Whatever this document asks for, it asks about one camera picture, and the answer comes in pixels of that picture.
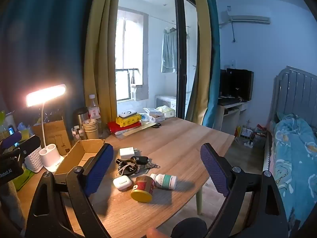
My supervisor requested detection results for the black car key with keyring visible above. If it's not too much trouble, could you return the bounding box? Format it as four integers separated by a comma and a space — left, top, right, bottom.
131, 156, 160, 174

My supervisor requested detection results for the red folder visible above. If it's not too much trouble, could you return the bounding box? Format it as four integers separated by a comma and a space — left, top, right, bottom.
107, 121, 142, 135

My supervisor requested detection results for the stainless steel thermos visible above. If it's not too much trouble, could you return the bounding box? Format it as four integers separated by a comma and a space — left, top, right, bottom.
73, 107, 90, 129

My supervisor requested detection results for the hanging pale garment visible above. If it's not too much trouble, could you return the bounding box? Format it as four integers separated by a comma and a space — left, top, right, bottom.
161, 26, 177, 73

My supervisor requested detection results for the yellow curtain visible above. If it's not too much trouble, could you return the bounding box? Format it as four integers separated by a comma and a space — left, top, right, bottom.
186, 0, 212, 127
84, 0, 122, 129

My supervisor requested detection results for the yellow tissue pack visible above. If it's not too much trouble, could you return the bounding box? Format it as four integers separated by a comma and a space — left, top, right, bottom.
116, 114, 142, 126

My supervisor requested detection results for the black monitor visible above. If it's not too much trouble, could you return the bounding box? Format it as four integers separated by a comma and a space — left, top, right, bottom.
226, 68, 254, 101

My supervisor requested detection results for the white charger adapter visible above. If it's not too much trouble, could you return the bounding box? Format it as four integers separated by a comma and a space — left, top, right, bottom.
119, 147, 138, 159

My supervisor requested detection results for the stack of brown paper cups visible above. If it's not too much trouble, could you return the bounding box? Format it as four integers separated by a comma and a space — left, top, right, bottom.
82, 118, 99, 140

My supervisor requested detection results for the clear plastic water bottle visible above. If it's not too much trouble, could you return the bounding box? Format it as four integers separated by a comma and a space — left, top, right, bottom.
88, 94, 102, 134

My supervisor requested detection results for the white earbuds case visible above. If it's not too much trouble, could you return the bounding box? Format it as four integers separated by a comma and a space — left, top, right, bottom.
113, 175, 132, 191

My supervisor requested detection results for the black cylindrical charger with cord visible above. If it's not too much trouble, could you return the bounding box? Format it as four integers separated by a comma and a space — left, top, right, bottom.
116, 158, 139, 176

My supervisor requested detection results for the red tin can gold lid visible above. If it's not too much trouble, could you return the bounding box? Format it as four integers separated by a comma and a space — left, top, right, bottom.
130, 175, 155, 203

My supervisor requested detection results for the person's right hand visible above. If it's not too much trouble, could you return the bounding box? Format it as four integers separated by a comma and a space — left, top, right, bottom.
146, 227, 171, 238

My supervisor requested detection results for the white plastic basket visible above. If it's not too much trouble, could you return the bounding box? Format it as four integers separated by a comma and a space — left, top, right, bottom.
24, 146, 44, 173

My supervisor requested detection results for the white desk lamp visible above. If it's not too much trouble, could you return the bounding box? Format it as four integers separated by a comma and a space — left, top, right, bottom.
26, 84, 67, 173

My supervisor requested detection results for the blue curtain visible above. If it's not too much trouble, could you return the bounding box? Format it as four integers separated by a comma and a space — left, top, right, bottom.
203, 0, 221, 129

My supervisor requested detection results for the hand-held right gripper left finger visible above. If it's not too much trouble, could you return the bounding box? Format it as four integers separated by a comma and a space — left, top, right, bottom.
25, 142, 114, 238

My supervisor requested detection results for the brown cardboard box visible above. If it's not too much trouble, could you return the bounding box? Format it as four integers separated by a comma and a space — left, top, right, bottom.
53, 139, 106, 179

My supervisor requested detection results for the blue printed blanket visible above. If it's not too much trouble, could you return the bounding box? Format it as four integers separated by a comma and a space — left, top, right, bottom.
269, 114, 317, 228

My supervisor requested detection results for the green table leg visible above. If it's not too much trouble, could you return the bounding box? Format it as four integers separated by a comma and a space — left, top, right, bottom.
196, 187, 203, 216

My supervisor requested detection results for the white pill bottle green label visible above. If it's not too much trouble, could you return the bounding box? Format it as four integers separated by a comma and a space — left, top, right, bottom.
150, 173, 177, 190

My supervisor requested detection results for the white computer desk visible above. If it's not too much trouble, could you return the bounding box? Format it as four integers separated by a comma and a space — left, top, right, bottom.
214, 99, 248, 131

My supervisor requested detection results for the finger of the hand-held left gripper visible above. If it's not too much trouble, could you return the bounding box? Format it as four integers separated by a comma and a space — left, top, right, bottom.
16, 135, 41, 155
0, 131, 23, 150

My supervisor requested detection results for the printed lamp packaging box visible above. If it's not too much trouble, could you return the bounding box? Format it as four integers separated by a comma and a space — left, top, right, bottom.
32, 119, 72, 155

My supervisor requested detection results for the white air conditioner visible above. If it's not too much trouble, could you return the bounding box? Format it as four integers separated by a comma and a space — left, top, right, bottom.
219, 9, 271, 26

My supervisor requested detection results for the patterned glass jar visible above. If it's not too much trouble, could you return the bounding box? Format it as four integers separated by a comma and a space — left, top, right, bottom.
71, 126, 86, 142

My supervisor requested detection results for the white flat device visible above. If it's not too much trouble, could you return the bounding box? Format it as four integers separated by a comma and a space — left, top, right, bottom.
118, 111, 138, 119

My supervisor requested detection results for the green packet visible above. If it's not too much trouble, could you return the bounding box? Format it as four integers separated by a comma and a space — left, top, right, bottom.
12, 171, 32, 191

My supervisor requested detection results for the grey padded headboard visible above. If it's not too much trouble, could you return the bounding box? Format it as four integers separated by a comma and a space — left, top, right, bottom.
271, 66, 317, 129

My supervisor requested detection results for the black sliding door frame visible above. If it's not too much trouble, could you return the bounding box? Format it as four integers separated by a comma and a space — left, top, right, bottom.
175, 0, 199, 119

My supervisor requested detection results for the white appliance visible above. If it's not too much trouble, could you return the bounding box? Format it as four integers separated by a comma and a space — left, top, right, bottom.
155, 95, 177, 109

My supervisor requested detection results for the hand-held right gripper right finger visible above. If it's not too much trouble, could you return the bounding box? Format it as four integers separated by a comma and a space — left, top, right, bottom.
199, 142, 289, 238

